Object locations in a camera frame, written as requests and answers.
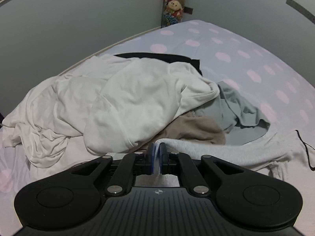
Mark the light grey long-sleeve sweater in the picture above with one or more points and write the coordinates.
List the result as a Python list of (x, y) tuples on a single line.
[(283, 156)]

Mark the white crumpled garment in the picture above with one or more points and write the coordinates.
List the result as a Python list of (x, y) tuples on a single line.
[(113, 104)]

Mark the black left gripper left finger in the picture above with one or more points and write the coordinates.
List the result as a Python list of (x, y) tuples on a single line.
[(131, 165)]

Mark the taupe brown garment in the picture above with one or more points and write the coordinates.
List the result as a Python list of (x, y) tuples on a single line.
[(202, 129)]

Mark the grey-green garment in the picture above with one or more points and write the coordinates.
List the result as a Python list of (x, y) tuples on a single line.
[(241, 121)]

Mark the hanging plush toy organiser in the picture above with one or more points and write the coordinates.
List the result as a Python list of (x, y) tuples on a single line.
[(173, 11)]

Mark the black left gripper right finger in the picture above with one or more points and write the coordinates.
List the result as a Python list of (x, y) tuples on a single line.
[(181, 165)]

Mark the black garment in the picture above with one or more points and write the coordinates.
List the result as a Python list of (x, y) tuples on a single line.
[(168, 58)]

